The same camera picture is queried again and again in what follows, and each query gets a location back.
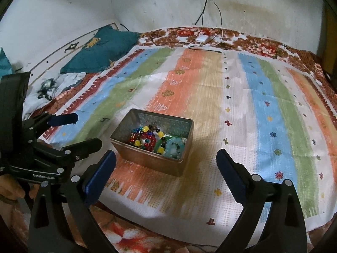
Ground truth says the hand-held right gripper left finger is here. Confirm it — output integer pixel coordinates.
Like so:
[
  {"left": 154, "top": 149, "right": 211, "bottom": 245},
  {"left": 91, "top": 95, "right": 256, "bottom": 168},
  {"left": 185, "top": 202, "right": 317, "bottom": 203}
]
[{"left": 28, "top": 150, "right": 117, "bottom": 253}]

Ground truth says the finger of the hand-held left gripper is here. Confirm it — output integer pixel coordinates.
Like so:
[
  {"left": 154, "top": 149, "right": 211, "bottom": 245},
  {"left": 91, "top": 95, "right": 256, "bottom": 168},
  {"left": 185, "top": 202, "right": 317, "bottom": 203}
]
[
  {"left": 39, "top": 138, "right": 103, "bottom": 164},
  {"left": 22, "top": 112, "right": 79, "bottom": 138}
]

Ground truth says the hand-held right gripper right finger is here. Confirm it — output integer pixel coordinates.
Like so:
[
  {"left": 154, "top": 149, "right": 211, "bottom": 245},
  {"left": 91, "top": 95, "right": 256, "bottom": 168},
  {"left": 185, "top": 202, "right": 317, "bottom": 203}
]
[{"left": 216, "top": 148, "right": 308, "bottom": 253}]

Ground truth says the yellow and dark bead bracelet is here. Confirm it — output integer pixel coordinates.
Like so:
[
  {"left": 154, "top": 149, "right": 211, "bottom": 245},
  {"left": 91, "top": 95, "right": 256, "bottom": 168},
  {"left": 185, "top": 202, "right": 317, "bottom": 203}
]
[{"left": 132, "top": 124, "right": 169, "bottom": 155}]

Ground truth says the metal tin box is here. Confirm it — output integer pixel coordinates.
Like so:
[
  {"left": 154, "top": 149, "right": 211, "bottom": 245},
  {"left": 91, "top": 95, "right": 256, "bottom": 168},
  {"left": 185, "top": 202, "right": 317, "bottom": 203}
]
[{"left": 110, "top": 108, "right": 194, "bottom": 178}]

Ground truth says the multicolour small bead bracelet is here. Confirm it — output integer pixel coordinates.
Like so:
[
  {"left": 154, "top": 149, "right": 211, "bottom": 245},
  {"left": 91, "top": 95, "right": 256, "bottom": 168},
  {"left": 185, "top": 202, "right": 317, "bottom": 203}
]
[{"left": 128, "top": 128, "right": 156, "bottom": 152}]

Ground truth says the light blue bead bracelet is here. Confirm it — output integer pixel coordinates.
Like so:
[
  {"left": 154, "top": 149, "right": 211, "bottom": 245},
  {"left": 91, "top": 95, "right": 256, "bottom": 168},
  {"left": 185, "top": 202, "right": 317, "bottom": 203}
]
[{"left": 164, "top": 137, "right": 188, "bottom": 160}]

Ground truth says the green jade bangle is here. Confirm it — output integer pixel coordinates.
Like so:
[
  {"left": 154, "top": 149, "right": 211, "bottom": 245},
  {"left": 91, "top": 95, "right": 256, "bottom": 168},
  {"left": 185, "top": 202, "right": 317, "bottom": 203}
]
[{"left": 154, "top": 136, "right": 174, "bottom": 154}]

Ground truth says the person's left hand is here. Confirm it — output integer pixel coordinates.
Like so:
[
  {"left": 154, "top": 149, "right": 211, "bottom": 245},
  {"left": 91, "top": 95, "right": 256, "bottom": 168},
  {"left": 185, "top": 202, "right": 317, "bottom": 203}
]
[{"left": 0, "top": 175, "right": 33, "bottom": 204}]

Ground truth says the white crumpled cloth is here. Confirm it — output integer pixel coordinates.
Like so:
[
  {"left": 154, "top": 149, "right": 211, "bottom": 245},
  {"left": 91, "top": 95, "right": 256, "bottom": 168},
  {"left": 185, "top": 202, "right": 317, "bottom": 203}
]
[{"left": 24, "top": 72, "right": 87, "bottom": 111}]

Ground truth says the white decorated board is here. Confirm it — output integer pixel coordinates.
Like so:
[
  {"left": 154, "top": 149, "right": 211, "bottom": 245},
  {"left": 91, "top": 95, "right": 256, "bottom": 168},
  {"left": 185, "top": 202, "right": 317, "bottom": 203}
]
[{"left": 13, "top": 22, "right": 119, "bottom": 85}]

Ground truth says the teal pillow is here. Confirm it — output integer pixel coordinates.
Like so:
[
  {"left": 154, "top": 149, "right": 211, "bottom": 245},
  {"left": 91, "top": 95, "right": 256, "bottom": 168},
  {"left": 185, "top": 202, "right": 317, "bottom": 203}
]
[
  {"left": 0, "top": 47, "right": 14, "bottom": 80},
  {"left": 60, "top": 26, "right": 140, "bottom": 74}
]

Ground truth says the colourful striped cloth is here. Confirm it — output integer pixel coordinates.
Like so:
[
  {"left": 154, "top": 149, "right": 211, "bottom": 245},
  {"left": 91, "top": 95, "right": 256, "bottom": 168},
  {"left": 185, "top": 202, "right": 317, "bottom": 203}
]
[{"left": 42, "top": 46, "right": 337, "bottom": 236}]

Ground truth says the white cable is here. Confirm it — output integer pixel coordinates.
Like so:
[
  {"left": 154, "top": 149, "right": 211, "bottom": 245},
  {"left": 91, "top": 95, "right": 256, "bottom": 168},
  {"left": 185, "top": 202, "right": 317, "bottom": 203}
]
[{"left": 208, "top": 0, "right": 230, "bottom": 45}]

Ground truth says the black cable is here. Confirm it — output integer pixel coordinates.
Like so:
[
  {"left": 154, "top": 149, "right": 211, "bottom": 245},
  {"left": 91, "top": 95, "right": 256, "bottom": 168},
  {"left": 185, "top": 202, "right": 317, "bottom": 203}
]
[{"left": 150, "top": 0, "right": 224, "bottom": 55}]

